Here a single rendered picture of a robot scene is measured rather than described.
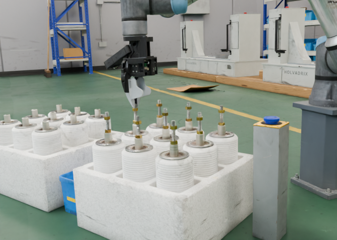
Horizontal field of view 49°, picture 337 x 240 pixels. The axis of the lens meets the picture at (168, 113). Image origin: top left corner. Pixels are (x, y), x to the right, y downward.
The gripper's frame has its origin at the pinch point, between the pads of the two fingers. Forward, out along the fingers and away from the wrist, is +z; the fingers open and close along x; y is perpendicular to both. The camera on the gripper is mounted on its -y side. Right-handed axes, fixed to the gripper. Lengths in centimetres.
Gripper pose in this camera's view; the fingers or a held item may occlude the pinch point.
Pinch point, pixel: (133, 102)
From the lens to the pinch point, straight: 115.5
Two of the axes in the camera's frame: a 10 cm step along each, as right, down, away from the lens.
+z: 0.4, 9.8, 1.9
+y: 8.5, 0.7, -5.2
